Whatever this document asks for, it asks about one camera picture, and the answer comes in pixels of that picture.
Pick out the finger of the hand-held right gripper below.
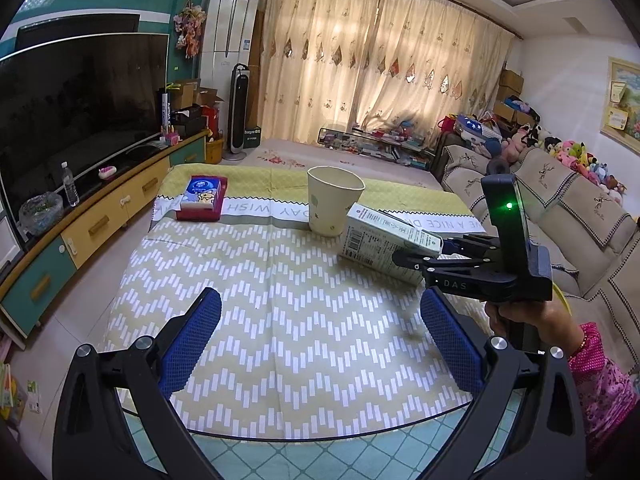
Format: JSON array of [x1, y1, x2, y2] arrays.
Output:
[[392, 250, 481, 273], [442, 237, 501, 257]]

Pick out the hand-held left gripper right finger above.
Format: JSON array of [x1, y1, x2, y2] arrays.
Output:
[[419, 289, 598, 480]]

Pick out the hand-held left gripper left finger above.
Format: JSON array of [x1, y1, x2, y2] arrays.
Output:
[[52, 287, 223, 480]]

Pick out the green white carton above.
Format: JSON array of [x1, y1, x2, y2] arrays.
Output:
[[339, 202, 443, 286]]

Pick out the yellow rimmed trash bin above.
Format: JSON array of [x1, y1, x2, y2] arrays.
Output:
[[550, 282, 573, 316]]

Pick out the person's right forearm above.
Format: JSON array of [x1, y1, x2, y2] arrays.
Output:
[[567, 322, 640, 456]]

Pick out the person's right hand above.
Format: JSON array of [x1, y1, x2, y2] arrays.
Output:
[[485, 301, 586, 359]]

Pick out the beige sofa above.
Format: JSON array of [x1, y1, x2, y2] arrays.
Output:
[[432, 142, 640, 361]]

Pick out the beige paper cup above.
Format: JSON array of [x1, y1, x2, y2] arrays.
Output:
[[306, 165, 366, 237]]

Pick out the yellow zigzag tablecloth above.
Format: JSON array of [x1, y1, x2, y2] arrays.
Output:
[[97, 162, 488, 441]]

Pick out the pile of plush toys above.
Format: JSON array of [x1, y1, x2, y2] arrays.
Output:
[[500, 125, 628, 196]]

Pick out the blue star print bag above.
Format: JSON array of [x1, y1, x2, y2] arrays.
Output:
[[452, 115, 501, 141]]

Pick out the low glass table with clutter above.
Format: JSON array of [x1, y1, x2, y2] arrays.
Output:
[[318, 122, 436, 168]]

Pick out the blue red tissue box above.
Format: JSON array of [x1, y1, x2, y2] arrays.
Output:
[[175, 175, 229, 222]]

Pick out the stack of cardboard boxes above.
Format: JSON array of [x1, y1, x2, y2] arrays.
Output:
[[492, 69, 538, 128]]

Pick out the teal yellow television cabinet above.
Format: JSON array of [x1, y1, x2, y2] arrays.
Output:
[[0, 130, 208, 351]]

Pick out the glass bowl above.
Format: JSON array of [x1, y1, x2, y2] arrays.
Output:
[[19, 192, 65, 236]]

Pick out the clear water bottle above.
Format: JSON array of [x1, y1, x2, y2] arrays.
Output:
[[60, 161, 80, 207]]

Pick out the cream patterned curtain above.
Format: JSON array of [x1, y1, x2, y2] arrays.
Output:
[[248, 0, 516, 156]]

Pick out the black tower fan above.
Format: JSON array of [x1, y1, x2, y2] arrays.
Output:
[[221, 63, 252, 162]]

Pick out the open cardboard boxes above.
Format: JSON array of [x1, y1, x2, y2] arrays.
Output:
[[172, 79, 223, 136]]

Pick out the black television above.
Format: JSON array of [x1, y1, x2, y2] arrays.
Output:
[[0, 32, 169, 241]]

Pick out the white standing air conditioner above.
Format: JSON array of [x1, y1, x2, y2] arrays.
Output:
[[199, 0, 261, 153]]

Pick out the artificial flower bunch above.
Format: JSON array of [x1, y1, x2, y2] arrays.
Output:
[[173, 2, 207, 59]]

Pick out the framed wall picture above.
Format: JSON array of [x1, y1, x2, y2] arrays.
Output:
[[600, 56, 640, 143]]

